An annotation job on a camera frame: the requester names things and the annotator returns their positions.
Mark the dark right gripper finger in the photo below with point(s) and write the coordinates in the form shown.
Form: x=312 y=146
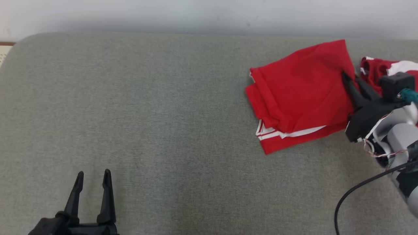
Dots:
x=368 y=91
x=354 y=93

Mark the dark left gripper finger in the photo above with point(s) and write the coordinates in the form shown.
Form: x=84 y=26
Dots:
x=75 y=199
x=107 y=202

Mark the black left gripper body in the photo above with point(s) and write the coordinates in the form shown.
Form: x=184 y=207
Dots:
x=65 y=229

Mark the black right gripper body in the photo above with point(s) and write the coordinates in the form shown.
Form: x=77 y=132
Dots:
x=367 y=119

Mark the red shorts with white band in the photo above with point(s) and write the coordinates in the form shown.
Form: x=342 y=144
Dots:
x=374 y=70

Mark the red basketball jersey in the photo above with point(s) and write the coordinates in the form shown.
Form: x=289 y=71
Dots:
x=300 y=88

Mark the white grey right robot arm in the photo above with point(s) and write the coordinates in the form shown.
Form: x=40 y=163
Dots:
x=400 y=135

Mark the cream perforated laundry basket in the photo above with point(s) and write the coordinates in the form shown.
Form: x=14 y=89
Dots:
x=3 y=54

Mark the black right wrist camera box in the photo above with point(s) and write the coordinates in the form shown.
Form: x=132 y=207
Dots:
x=395 y=85

